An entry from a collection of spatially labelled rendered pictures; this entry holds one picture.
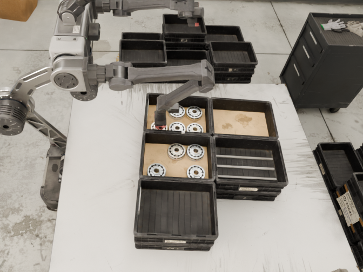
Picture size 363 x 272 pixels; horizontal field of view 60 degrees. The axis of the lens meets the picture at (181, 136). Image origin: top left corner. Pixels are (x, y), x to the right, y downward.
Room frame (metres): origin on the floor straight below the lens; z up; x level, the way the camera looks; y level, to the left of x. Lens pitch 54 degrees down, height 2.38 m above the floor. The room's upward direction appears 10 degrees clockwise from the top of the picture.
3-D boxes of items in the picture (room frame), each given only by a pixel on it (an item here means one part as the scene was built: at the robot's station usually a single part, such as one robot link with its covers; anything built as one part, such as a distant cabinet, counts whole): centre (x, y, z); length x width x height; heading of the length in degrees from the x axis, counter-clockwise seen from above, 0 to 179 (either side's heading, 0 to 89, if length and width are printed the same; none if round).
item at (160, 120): (1.14, 0.14, 0.98); 0.10 x 0.07 x 0.07; 14
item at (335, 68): (2.49, -1.27, 0.45); 0.60 x 0.45 x 0.90; 103
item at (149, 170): (0.84, 0.10, 0.86); 0.10 x 0.10 x 0.01
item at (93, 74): (0.91, 0.39, 1.45); 0.09 x 0.08 x 0.12; 13
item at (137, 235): (0.63, -0.04, 0.92); 0.40 x 0.30 x 0.02; 97
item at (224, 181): (0.98, -0.39, 0.92); 0.40 x 0.30 x 0.02; 97
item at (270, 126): (1.28, -0.35, 0.87); 0.40 x 0.30 x 0.11; 97
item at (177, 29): (2.61, 0.15, 0.37); 0.40 x 0.30 x 0.45; 103
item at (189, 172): (0.87, -0.11, 0.86); 0.10 x 0.10 x 0.01
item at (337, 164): (1.47, -1.30, 0.26); 0.40 x 0.30 x 0.23; 13
